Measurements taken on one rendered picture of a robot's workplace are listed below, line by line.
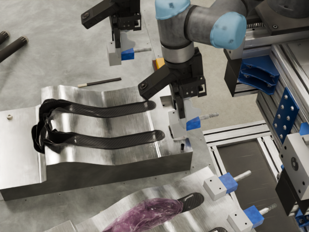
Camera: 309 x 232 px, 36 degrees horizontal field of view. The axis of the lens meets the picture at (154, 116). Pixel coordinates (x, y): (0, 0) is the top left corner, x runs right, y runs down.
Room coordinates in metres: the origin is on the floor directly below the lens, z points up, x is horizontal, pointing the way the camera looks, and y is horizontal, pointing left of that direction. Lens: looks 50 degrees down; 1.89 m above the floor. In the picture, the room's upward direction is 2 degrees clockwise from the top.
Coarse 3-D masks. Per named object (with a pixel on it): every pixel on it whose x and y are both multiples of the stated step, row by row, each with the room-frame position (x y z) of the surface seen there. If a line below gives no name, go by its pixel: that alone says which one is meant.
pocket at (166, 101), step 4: (164, 96) 0.90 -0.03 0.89; (168, 96) 0.90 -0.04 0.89; (160, 100) 0.90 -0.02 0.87; (164, 100) 0.90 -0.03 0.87; (168, 100) 0.90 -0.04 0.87; (164, 104) 0.89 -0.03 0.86; (168, 104) 0.89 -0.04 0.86; (172, 104) 0.89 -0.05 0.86; (164, 108) 0.88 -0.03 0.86; (168, 108) 0.88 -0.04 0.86; (172, 108) 0.88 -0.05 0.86
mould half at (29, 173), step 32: (64, 96) 0.85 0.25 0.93; (96, 96) 0.89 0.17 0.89; (128, 96) 0.90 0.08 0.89; (160, 96) 0.90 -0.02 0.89; (0, 128) 0.79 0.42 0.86; (64, 128) 0.74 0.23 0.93; (96, 128) 0.77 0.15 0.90; (128, 128) 0.78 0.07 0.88; (160, 128) 0.78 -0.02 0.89; (0, 160) 0.68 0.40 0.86; (32, 160) 0.69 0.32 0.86; (64, 160) 0.64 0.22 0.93; (96, 160) 0.66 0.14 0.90; (128, 160) 0.68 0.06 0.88; (160, 160) 0.69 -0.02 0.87; (32, 192) 0.61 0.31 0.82
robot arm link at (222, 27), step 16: (224, 0) 0.81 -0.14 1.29; (240, 0) 0.82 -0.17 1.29; (192, 16) 0.77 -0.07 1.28; (208, 16) 0.76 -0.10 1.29; (224, 16) 0.75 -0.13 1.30; (240, 16) 0.75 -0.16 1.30; (192, 32) 0.75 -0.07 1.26; (208, 32) 0.73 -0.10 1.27; (224, 32) 0.72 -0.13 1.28; (240, 32) 0.74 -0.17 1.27; (224, 48) 0.72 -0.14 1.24
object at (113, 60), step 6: (108, 42) 1.05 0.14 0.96; (108, 48) 1.02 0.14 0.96; (132, 48) 1.04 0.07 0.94; (138, 48) 1.05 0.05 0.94; (144, 48) 1.05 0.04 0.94; (150, 48) 1.05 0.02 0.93; (108, 54) 1.02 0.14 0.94; (114, 54) 1.00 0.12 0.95; (126, 54) 1.02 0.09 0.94; (132, 54) 1.02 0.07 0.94; (114, 60) 1.00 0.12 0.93; (120, 60) 1.01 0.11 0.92
